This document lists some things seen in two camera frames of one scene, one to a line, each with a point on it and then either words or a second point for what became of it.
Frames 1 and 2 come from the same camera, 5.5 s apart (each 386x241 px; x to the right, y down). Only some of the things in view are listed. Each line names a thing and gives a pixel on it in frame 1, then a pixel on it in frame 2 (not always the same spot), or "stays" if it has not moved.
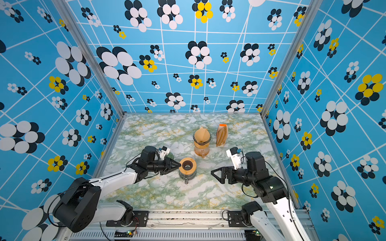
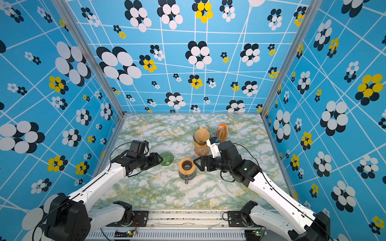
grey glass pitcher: x=187 y=177 stays
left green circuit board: x=129 y=234 stays
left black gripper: x=168 y=165 -> x=155 y=159
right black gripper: x=229 y=169 -> x=204 y=159
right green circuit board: x=253 y=235 stays
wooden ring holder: x=188 y=166 stays
